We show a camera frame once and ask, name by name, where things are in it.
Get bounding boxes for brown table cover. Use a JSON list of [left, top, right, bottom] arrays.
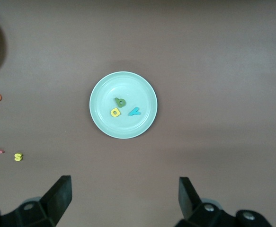
[[0, 0, 276, 227]]

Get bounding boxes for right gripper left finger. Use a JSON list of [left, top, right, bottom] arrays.
[[0, 175, 72, 227]]

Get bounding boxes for green letter b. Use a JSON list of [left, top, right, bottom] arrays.
[[114, 97, 126, 108]]

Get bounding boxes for pale green plate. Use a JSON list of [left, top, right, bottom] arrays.
[[89, 71, 158, 140]]

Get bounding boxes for yellow letter a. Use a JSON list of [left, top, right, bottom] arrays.
[[110, 107, 122, 118]]

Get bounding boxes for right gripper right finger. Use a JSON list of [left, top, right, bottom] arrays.
[[177, 177, 273, 227]]

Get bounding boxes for teal letter y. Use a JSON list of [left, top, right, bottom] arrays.
[[128, 106, 142, 117]]

